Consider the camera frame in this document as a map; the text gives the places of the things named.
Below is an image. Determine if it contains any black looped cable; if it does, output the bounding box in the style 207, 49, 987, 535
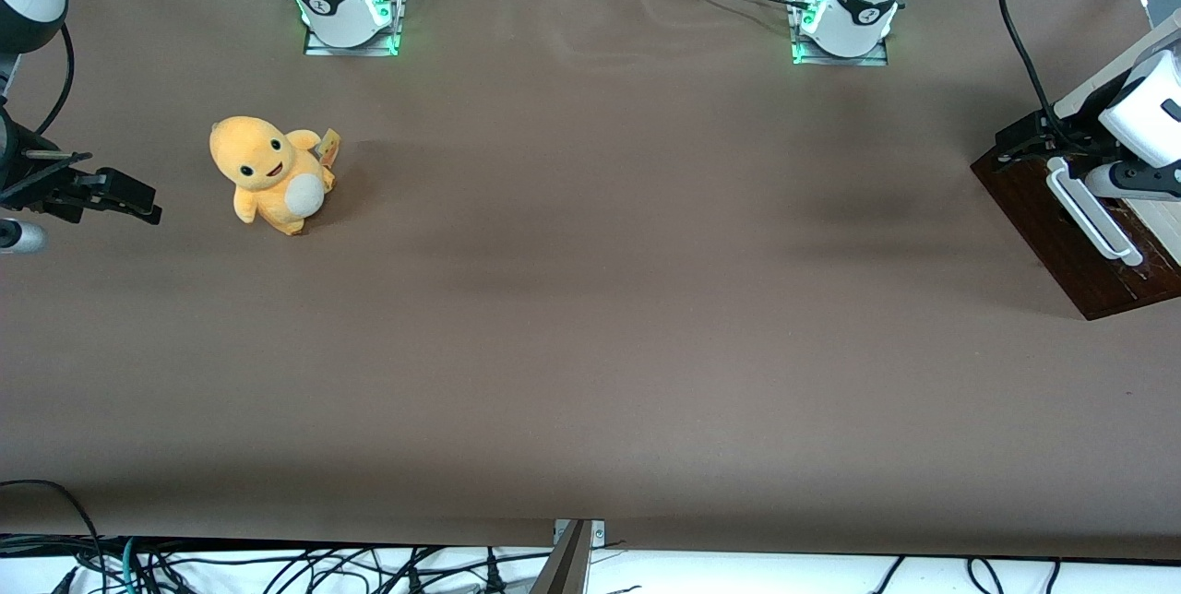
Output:
0, 480, 104, 594

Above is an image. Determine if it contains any dark wooden drawer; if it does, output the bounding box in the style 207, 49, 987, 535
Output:
1021, 147, 1181, 300

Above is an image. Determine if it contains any teal cable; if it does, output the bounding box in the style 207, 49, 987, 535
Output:
118, 537, 144, 594

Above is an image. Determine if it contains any white drawer handle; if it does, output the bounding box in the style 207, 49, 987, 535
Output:
1045, 158, 1145, 267

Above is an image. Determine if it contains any wooden drawer cabinet cream top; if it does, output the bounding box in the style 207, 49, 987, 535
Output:
971, 8, 1181, 321

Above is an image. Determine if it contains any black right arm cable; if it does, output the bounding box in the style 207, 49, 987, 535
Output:
32, 20, 77, 138

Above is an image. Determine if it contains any black cable tangle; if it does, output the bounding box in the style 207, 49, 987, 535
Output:
55, 539, 555, 594

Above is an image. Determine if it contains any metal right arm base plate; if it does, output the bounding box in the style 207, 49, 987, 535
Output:
303, 0, 409, 58

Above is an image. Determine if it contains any yellow plush toy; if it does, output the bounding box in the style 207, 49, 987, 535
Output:
209, 115, 342, 237

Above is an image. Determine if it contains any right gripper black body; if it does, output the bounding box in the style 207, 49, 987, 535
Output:
0, 103, 27, 203

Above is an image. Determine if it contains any grey metal bracket post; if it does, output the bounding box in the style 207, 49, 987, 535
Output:
531, 518, 607, 594

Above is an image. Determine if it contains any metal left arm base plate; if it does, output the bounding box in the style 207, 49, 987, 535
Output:
789, 0, 889, 67

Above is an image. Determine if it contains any brown table cover sheet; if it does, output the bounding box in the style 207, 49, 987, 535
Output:
0, 0, 1181, 563

